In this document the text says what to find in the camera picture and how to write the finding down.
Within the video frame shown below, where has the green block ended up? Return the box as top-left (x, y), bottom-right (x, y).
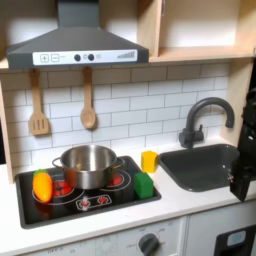
top-left (133, 171), bottom-right (155, 200)

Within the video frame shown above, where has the yellow block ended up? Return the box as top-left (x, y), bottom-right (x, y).
top-left (140, 150), bottom-right (159, 174)

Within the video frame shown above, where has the wooden spoon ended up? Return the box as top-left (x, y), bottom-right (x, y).
top-left (79, 67), bottom-right (98, 130)

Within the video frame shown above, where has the steel pot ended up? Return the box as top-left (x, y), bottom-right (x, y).
top-left (52, 144), bottom-right (126, 190)

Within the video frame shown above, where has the dark grey tap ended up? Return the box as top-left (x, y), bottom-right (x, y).
top-left (178, 96), bottom-right (236, 150)

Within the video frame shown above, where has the black stove cooktop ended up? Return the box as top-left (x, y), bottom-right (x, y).
top-left (14, 155), bottom-right (163, 230)

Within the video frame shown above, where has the dark grey sink basin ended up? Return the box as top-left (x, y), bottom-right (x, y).
top-left (158, 143), bottom-right (242, 193)

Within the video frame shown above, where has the wooden slotted spatula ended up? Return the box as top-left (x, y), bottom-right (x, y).
top-left (28, 69), bottom-right (51, 137)

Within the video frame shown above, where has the grey range hood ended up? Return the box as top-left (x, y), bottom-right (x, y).
top-left (5, 0), bottom-right (150, 70)

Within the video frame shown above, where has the orange toy carrot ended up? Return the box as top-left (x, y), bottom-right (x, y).
top-left (32, 168), bottom-right (54, 204)

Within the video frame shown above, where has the white oven control panel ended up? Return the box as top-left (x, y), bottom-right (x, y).
top-left (19, 216), bottom-right (188, 256)

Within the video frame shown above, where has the grey oven knob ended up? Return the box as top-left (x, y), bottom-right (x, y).
top-left (138, 233), bottom-right (161, 256)

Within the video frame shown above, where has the black appliance door panel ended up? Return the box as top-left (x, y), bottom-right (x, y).
top-left (213, 224), bottom-right (256, 256)

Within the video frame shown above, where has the wooden wall shelf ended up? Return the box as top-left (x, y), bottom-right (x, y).
top-left (136, 0), bottom-right (256, 64)

